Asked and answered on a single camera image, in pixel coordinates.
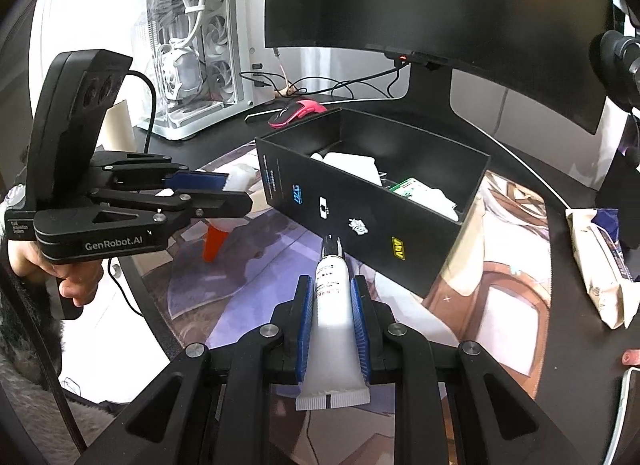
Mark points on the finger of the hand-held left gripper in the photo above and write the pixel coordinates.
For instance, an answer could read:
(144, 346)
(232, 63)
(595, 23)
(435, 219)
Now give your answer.
(220, 205)
(200, 181)

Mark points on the cream plastic object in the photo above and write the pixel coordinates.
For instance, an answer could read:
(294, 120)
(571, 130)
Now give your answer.
(120, 125)

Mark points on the small pink stick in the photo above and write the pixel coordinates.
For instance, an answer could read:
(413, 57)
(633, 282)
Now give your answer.
(631, 358)

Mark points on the black speaker with purple glow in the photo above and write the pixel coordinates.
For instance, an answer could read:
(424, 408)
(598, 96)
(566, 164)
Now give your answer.
(620, 180)

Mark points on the white bottle red cap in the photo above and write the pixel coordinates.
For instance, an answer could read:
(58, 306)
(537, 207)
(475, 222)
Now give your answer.
(216, 242)

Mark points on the printed desk mat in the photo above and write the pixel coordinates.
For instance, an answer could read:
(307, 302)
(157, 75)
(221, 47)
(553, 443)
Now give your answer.
(500, 305)

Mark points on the white black small device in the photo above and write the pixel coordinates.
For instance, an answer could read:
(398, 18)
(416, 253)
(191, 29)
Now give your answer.
(632, 395)

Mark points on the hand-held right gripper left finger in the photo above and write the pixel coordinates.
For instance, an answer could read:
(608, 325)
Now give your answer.
(304, 325)

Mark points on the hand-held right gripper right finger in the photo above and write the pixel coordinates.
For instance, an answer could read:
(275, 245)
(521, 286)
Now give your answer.
(361, 325)

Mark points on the white computer case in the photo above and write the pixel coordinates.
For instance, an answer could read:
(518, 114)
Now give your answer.
(200, 45)

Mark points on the person's left hand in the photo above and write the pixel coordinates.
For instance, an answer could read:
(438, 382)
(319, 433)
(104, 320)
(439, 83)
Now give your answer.
(82, 285)

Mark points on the white tube black cap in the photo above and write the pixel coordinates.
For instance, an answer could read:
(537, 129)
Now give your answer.
(330, 305)

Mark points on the large white charger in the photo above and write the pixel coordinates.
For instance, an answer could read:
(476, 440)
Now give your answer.
(440, 202)

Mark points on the black cardboard box container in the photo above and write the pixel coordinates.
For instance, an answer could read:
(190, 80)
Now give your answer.
(350, 205)

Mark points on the white wet wipes pack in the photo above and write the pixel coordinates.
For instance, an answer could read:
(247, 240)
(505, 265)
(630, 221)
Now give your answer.
(595, 270)

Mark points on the red computer mouse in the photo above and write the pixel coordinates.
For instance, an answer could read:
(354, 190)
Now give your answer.
(300, 110)

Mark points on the person's left forearm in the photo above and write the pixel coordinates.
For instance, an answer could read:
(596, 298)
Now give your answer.
(30, 410)

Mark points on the black headphones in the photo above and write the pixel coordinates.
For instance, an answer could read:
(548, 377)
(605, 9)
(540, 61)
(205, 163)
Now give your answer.
(615, 52)

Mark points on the white cube charger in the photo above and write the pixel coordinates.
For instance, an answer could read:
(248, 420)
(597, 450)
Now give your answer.
(352, 167)

